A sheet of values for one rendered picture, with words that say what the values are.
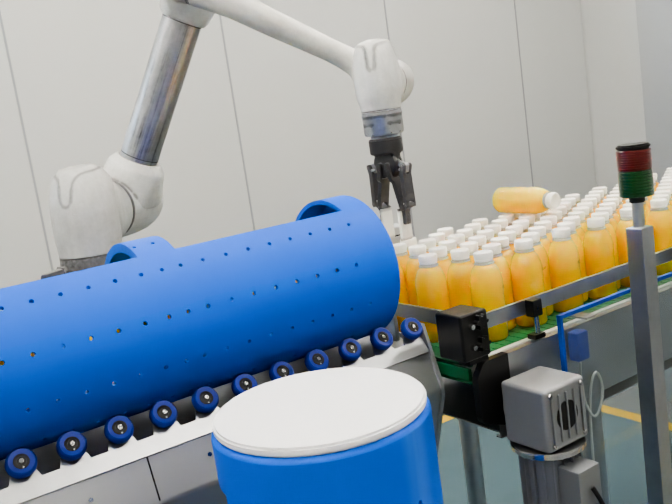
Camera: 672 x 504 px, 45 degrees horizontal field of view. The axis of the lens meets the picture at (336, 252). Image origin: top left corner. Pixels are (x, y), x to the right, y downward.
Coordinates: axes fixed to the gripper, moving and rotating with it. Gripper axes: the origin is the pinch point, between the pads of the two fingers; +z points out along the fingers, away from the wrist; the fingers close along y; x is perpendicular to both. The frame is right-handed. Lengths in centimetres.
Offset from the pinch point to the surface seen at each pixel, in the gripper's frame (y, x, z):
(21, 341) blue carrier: 26, -90, -2
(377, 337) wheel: 23.6, -26.3, 15.5
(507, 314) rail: 33.7, -1.8, 16.1
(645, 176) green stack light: 52, 19, -7
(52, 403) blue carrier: 26, -87, 8
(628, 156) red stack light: 50, 17, -12
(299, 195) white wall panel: -268, 139, 19
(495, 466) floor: -70, 86, 112
